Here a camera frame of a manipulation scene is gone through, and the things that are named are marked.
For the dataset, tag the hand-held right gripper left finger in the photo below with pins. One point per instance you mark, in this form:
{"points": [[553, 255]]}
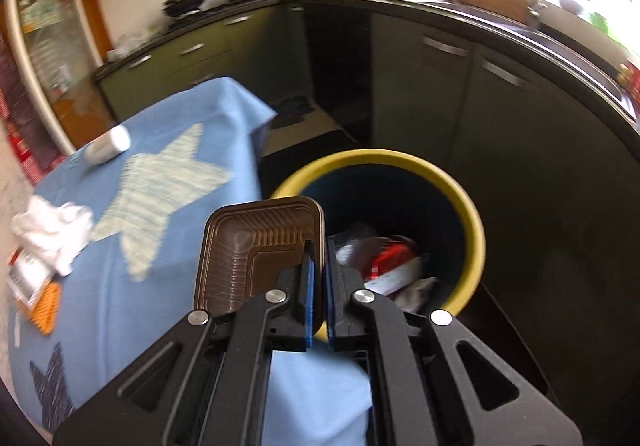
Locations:
{"points": [[307, 296]]}

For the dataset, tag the yellow rimmed trash bin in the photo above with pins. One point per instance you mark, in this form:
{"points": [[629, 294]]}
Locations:
{"points": [[467, 221]]}

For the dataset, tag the dark checked apron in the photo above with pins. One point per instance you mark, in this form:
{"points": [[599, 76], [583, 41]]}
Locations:
{"points": [[15, 85]]}

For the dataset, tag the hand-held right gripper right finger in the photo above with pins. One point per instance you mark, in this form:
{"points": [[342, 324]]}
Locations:
{"points": [[330, 298]]}

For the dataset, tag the dark green lower cabinets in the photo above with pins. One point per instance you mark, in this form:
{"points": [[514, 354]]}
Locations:
{"points": [[500, 125]]}

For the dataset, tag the red instant noodle cup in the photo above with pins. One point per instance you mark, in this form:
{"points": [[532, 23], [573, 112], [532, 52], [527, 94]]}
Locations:
{"points": [[395, 258]]}

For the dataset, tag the blue star tablecloth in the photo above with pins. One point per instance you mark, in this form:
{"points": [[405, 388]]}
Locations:
{"points": [[150, 306]]}

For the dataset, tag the orange mesh piece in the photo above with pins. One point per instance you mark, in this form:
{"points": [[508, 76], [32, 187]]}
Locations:
{"points": [[47, 308]]}

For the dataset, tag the black wok with lid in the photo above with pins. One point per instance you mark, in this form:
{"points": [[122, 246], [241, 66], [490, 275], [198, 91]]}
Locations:
{"points": [[184, 1]]}

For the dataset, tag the sliding glass door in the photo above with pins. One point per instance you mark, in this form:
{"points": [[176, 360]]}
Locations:
{"points": [[50, 25]]}

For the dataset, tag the steel double sink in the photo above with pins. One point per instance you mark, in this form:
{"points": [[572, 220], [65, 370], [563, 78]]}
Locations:
{"points": [[607, 80]]}

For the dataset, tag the crumpled white tissue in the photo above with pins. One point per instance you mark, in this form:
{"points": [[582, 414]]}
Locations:
{"points": [[50, 231]]}

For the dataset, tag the white plastic bag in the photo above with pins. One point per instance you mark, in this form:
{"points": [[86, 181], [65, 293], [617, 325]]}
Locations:
{"points": [[132, 45]]}

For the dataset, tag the dark floor mat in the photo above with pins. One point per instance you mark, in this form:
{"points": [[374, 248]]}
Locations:
{"points": [[295, 109]]}

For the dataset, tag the green lower cabinets with drawers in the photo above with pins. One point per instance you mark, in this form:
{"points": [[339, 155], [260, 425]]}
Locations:
{"points": [[200, 55]]}

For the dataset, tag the small white bottle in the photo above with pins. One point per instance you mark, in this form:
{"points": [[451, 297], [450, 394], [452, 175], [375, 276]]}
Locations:
{"points": [[107, 144]]}

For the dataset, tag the brown plastic tray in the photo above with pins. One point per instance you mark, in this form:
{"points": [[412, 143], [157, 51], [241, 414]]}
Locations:
{"points": [[240, 251]]}

